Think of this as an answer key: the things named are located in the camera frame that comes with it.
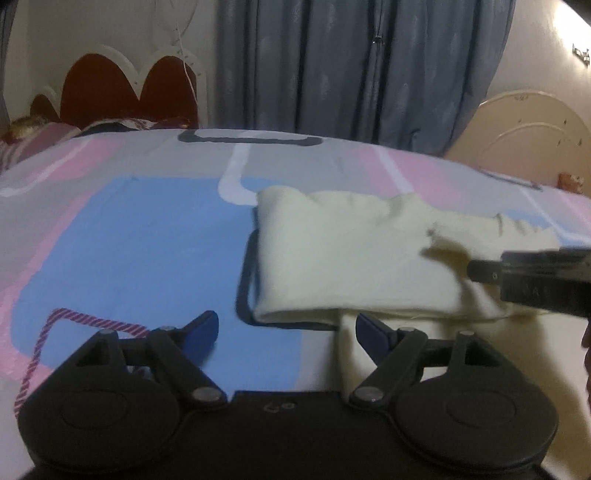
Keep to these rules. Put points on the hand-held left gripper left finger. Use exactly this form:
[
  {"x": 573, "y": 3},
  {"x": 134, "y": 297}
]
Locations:
[{"x": 202, "y": 328}]

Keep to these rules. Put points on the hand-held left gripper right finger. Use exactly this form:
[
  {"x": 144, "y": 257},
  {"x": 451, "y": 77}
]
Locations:
[{"x": 369, "y": 333}]

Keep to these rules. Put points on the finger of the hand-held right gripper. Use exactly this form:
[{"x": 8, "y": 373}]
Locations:
[{"x": 531, "y": 272}]

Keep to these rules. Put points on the cream cloth garment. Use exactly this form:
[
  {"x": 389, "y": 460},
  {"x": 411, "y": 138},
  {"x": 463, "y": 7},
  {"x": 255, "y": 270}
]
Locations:
[{"x": 351, "y": 258}]

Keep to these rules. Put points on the small orange brown toy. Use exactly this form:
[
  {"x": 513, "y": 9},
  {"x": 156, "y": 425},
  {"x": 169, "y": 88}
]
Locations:
[{"x": 570, "y": 181}]

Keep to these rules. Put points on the pink blue grey patterned bedsheet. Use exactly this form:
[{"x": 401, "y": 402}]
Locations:
[{"x": 115, "y": 230}]

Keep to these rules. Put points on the dark patterned pillow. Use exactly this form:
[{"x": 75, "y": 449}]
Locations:
[{"x": 46, "y": 134}]

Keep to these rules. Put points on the red scalloped headboard white trim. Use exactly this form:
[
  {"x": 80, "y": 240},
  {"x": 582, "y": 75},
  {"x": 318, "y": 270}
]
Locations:
[{"x": 111, "y": 87}]

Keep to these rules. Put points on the blue grey curtain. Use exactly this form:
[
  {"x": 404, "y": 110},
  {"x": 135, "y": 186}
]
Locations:
[{"x": 351, "y": 69}]

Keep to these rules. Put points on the metal wall hook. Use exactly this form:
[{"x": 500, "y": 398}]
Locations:
[{"x": 581, "y": 53}]

